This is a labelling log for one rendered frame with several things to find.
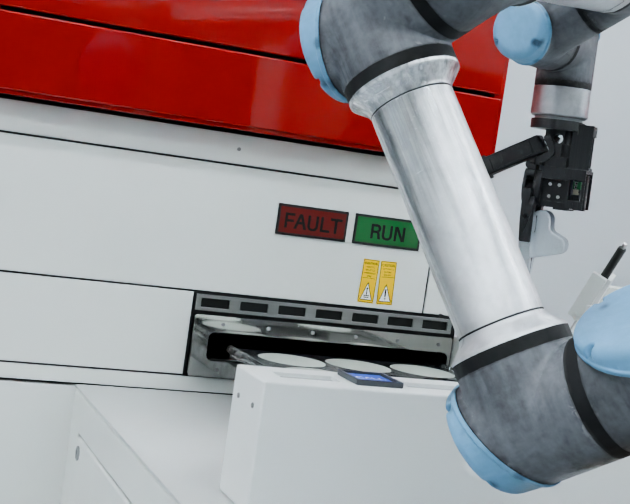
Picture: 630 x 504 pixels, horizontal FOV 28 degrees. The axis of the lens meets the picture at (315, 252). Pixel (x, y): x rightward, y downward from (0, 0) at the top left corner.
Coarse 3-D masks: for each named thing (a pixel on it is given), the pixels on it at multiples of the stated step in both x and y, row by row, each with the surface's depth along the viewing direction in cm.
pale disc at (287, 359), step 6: (264, 354) 187; (270, 354) 187; (276, 354) 188; (282, 354) 189; (288, 354) 190; (270, 360) 182; (276, 360) 182; (282, 360) 183; (288, 360) 184; (294, 360) 185; (300, 360) 186; (306, 360) 187; (312, 360) 188; (306, 366) 181; (312, 366) 182; (318, 366) 183
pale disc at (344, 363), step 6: (330, 360) 190; (336, 360) 191; (342, 360) 192; (348, 360) 193; (354, 360) 194; (342, 366) 186; (348, 366) 187; (354, 366) 188; (360, 366) 188; (366, 366) 189; (372, 366) 190; (378, 366) 191; (384, 372) 186
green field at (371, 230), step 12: (360, 216) 198; (360, 228) 198; (372, 228) 199; (384, 228) 200; (396, 228) 200; (408, 228) 201; (360, 240) 198; (372, 240) 199; (384, 240) 200; (396, 240) 201; (408, 240) 201
